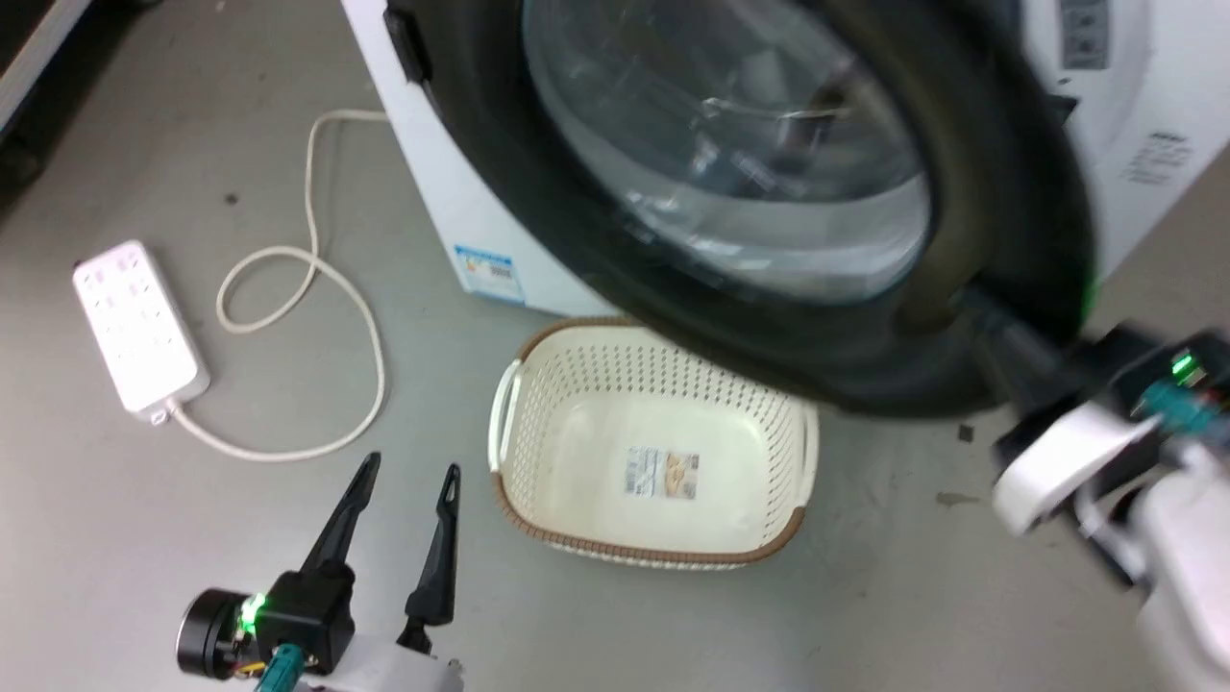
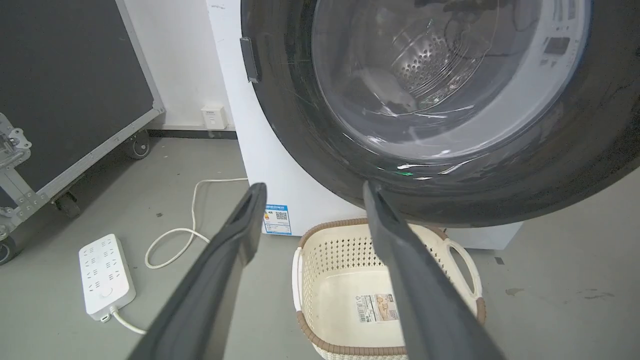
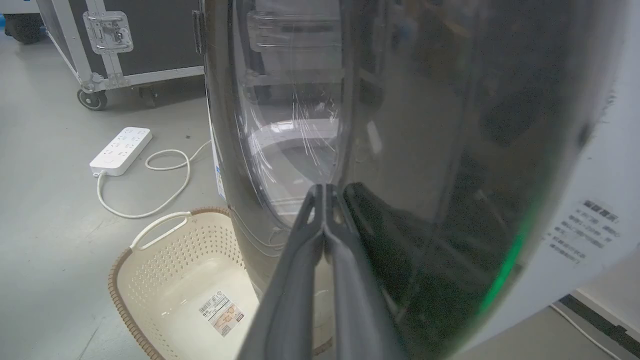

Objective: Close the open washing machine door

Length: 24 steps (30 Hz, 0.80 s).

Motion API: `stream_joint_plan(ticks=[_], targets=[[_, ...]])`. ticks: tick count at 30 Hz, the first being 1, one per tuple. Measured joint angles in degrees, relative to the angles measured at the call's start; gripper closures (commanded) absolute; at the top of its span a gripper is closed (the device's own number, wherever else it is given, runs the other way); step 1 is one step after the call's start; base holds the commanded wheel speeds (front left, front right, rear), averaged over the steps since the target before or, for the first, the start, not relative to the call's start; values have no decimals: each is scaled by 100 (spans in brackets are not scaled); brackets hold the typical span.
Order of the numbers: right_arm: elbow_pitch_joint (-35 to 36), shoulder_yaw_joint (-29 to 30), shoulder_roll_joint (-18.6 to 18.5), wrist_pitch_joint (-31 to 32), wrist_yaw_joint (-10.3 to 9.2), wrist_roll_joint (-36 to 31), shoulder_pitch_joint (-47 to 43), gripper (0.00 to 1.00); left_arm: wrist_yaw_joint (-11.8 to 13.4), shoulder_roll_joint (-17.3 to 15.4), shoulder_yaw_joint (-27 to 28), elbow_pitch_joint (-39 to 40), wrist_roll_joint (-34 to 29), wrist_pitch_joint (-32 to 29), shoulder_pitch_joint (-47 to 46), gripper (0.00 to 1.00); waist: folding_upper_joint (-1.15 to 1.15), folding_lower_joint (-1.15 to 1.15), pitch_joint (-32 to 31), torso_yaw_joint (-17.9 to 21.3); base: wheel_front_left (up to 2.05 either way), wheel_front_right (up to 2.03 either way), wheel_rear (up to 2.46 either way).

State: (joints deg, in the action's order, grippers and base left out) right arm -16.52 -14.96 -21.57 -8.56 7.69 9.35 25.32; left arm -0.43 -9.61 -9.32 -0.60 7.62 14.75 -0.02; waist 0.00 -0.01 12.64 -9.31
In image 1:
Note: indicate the teal plug on right gripper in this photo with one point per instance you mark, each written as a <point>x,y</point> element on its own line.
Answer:
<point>1177,404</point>

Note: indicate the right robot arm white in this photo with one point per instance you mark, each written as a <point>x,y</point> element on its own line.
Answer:
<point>1182,567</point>

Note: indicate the white front-load washing machine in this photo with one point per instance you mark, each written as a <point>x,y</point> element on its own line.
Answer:
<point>434,183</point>

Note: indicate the teal plug on left gripper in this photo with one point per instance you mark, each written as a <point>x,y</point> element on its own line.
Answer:
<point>279,669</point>

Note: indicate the paper label inside basket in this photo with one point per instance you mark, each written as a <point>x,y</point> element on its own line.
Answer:
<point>663,473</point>

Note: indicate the black round glass washer door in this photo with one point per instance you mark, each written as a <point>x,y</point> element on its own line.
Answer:
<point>730,163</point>

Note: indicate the cream perforated laundry basket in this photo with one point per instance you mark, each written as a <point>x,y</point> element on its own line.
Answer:
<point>586,452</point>

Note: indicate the black door latch block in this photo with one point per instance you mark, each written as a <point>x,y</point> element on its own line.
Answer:
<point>407,46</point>

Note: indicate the dark cabinet with white edge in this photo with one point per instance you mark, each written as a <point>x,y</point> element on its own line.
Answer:
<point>29,48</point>

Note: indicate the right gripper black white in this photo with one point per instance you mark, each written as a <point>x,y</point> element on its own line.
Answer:
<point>1067,461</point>

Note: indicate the white power strip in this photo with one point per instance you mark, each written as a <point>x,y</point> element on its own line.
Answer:
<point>139,327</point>

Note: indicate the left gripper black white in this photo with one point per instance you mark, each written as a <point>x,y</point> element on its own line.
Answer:
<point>306,615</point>

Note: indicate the teal plug on gripper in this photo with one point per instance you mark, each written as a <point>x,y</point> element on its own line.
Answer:
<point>279,669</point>
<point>1177,404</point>

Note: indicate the blue energy label sticker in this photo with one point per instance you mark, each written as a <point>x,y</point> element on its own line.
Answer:
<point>490,274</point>

